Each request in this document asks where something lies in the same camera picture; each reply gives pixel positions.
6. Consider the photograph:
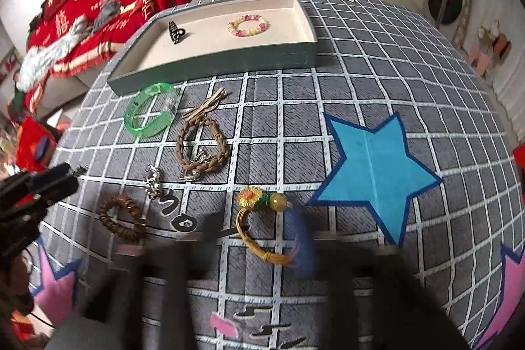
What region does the brown spiral hair tie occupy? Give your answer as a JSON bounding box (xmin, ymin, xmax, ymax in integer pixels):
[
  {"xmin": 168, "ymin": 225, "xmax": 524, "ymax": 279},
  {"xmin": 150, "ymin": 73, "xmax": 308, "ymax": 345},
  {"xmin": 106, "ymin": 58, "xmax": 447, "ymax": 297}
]
[{"xmin": 98, "ymin": 194, "xmax": 148, "ymax": 241}]

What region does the silver rhinestone hair clip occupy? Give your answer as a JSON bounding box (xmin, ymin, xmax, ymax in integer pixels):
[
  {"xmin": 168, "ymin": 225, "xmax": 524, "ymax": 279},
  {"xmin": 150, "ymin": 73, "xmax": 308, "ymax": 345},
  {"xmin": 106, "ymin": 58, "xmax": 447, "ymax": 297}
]
[{"xmin": 143, "ymin": 164, "xmax": 162, "ymax": 200}]

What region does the yellow flower cord bracelet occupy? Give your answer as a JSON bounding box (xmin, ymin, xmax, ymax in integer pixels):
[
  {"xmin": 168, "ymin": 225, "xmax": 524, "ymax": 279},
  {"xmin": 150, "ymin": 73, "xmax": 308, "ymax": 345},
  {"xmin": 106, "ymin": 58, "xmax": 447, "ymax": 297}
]
[{"xmin": 235, "ymin": 185, "xmax": 298, "ymax": 267}]

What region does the brown braided bracelet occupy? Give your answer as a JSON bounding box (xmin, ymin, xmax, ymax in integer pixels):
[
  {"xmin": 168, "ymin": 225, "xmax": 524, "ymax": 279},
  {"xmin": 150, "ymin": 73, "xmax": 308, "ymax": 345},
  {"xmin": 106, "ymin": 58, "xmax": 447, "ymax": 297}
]
[{"xmin": 175, "ymin": 114, "xmax": 230, "ymax": 182}]

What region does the green translucent bangle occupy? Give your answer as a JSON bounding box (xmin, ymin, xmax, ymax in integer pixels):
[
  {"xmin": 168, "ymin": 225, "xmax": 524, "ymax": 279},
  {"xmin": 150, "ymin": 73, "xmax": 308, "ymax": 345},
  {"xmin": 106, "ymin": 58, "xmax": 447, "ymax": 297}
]
[{"xmin": 124, "ymin": 83, "xmax": 181, "ymax": 138}]

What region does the black claw hair clip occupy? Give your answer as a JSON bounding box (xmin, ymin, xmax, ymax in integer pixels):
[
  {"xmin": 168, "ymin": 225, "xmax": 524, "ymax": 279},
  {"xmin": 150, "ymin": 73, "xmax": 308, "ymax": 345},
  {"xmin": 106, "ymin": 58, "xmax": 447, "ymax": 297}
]
[{"xmin": 168, "ymin": 20, "xmax": 186, "ymax": 44}]

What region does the pink yellow beaded bracelet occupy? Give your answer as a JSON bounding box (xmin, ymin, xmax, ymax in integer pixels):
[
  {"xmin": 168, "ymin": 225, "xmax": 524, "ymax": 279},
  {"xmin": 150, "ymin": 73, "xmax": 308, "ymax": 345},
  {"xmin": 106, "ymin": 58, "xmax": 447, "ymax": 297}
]
[{"xmin": 228, "ymin": 14, "xmax": 271, "ymax": 37}]

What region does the green jewelry tray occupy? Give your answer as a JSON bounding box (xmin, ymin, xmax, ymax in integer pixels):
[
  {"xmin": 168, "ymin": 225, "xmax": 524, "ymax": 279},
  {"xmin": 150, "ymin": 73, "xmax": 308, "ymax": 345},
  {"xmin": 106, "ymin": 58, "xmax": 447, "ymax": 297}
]
[{"xmin": 107, "ymin": 0, "xmax": 318, "ymax": 96}]

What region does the red gift box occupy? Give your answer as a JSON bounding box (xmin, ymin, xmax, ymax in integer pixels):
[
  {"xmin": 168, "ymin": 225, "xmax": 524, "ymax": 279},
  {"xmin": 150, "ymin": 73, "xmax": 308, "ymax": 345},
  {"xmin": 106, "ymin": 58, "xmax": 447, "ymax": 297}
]
[{"xmin": 15, "ymin": 116, "xmax": 57, "ymax": 172}]

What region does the grey checked tablecloth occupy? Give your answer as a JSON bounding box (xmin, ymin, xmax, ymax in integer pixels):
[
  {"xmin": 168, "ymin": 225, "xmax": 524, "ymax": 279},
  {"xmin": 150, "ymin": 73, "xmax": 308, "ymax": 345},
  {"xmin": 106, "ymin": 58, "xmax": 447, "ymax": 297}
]
[{"xmin": 41, "ymin": 0, "xmax": 524, "ymax": 344}]

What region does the grey knitted garment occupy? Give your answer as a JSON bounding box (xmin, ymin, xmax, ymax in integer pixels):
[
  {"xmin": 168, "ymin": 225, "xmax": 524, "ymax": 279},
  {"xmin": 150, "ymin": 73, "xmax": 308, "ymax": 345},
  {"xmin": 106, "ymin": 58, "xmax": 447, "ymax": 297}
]
[{"xmin": 16, "ymin": 0, "xmax": 122, "ymax": 93}]

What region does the red plastic stool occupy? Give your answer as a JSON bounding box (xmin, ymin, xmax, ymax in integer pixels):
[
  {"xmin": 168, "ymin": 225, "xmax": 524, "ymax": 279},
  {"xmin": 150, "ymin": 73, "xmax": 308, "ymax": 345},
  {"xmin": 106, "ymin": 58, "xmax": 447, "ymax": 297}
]
[{"xmin": 513, "ymin": 144, "xmax": 525, "ymax": 170}]

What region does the pink rocking horse toy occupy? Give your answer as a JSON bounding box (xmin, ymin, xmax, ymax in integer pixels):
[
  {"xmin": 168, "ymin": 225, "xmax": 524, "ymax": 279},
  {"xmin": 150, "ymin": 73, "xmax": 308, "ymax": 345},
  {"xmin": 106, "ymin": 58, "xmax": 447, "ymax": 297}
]
[{"xmin": 468, "ymin": 20, "xmax": 512, "ymax": 77}]

